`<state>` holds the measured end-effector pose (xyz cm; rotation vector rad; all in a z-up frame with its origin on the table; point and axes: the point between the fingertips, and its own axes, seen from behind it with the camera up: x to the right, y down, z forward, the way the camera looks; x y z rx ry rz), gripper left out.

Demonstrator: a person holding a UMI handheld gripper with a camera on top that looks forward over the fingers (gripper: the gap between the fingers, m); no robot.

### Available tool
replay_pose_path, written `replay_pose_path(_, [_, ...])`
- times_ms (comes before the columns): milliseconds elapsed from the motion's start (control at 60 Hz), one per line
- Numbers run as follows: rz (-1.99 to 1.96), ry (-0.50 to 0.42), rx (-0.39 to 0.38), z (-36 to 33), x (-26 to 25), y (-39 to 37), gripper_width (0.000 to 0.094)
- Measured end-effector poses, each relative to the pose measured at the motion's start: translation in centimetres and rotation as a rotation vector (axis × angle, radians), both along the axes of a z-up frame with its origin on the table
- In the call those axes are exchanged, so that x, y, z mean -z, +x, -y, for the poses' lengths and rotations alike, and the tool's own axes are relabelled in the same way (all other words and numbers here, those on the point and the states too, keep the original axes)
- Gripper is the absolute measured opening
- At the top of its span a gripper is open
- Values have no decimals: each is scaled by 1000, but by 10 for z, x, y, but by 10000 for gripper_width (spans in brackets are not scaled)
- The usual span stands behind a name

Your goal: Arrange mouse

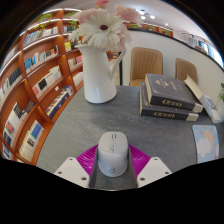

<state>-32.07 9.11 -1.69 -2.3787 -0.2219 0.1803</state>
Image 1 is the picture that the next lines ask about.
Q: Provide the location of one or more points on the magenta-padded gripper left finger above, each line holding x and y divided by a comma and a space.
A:
71, 170

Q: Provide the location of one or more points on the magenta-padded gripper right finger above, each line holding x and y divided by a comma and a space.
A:
153, 169

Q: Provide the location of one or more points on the white and grey computer mouse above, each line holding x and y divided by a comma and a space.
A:
112, 156

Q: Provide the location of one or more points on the light blue cartoon mouse pad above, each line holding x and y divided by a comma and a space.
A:
206, 143

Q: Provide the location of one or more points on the thin dark hardcover book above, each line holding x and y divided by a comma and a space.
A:
160, 112

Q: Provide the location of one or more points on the white hardcover book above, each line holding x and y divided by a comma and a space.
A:
206, 101

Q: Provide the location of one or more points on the white plant pot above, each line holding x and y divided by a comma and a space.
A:
220, 110

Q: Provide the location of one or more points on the orange wooden bookshelf unit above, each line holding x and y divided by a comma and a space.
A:
36, 86

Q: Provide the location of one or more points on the white ceramic jug vase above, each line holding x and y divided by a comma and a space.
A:
98, 80

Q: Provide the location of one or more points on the tan upholstered chair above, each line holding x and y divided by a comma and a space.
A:
185, 70
146, 65

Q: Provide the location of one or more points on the glass window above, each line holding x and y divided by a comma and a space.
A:
206, 48

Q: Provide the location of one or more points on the ceiling lights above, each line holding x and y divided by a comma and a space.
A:
146, 16

